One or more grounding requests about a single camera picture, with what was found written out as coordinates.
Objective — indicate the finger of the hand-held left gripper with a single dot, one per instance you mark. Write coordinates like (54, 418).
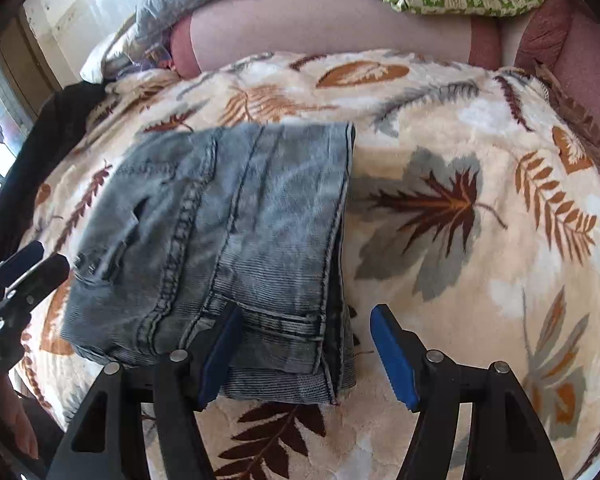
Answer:
(47, 272)
(27, 255)

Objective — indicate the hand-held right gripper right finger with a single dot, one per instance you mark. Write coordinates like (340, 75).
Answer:
(395, 360)

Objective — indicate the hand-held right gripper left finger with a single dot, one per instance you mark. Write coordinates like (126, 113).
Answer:
(221, 360)

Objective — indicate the blue denim pants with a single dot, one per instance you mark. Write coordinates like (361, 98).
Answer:
(240, 220)

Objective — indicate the person's left hand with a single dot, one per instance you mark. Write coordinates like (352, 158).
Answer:
(24, 427)

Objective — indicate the leaf print fleece blanket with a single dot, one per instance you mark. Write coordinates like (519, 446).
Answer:
(455, 285)

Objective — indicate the black cloth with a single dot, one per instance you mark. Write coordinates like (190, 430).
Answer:
(45, 130)

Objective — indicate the patterned glass window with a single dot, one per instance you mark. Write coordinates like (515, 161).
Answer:
(0, 100)

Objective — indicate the cream white cloth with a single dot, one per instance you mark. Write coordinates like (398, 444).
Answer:
(100, 62)

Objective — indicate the purple printed packet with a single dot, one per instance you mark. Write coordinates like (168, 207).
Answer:
(155, 55)

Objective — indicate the pink sofa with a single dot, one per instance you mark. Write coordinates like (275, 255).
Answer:
(330, 25)

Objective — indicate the wooden window frame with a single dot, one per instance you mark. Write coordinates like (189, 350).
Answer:
(30, 60)

